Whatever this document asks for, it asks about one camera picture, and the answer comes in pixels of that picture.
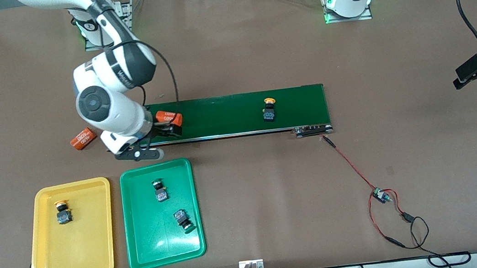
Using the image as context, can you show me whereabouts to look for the orange cylinder battery cell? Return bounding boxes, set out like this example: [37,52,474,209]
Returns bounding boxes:
[154,107,184,129]
[69,127,99,152]

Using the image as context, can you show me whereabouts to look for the green push button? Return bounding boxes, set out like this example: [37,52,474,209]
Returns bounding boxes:
[172,207,197,235]
[151,177,170,204]

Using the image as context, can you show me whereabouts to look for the yellow push button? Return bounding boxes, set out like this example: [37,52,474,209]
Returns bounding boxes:
[53,198,74,226]
[261,97,279,123]

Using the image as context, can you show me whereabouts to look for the green conveyor belt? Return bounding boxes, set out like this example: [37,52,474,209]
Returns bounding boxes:
[101,80,335,164]

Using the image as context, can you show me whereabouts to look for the green plastic tray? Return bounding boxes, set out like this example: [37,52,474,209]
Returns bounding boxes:
[116,156,209,268]

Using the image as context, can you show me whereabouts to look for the yellow plastic tray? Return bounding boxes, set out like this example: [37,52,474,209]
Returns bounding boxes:
[18,176,121,268]

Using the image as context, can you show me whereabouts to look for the small speed controller board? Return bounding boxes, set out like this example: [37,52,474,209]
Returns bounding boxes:
[371,186,392,205]

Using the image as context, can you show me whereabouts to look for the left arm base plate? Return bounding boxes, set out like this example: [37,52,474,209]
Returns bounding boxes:
[321,0,373,25]

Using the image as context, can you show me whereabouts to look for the black power cable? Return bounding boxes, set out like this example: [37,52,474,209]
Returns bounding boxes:
[381,204,473,268]

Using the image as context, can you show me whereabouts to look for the red black twisted wire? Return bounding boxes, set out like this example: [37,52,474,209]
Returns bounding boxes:
[322,126,403,255]

